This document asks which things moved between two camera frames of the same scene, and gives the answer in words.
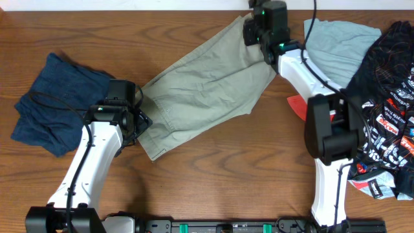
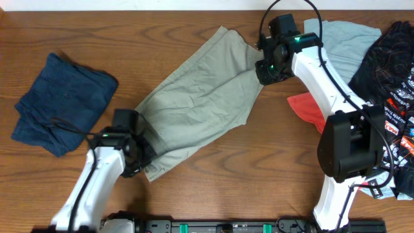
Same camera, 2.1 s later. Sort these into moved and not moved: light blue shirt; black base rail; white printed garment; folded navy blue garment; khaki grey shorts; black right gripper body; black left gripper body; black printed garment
Moved: khaki grey shorts; black right gripper body; black left gripper body
Not moved: white printed garment; folded navy blue garment; light blue shirt; black base rail; black printed garment
